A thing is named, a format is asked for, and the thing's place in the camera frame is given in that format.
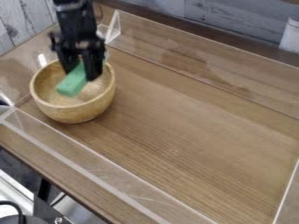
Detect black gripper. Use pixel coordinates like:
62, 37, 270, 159
50, 3, 106, 81

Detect green rectangular block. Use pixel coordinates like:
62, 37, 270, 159
57, 62, 89, 97

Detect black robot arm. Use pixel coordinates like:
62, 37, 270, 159
49, 0, 106, 81

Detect light wooden bowl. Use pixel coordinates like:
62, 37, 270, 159
30, 60, 117, 123

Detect black table leg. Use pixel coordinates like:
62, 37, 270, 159
38, 178, 53, 201

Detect white cylindrical container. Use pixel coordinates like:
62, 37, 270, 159
279, 17, 299, 54

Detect clear acrylic tray wall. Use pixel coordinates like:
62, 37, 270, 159
0, 10, 299, 224

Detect black metal bracket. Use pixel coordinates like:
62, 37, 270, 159
33, 196, 74, 224

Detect black cable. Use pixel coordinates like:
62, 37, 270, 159
0, 200, 27, 224

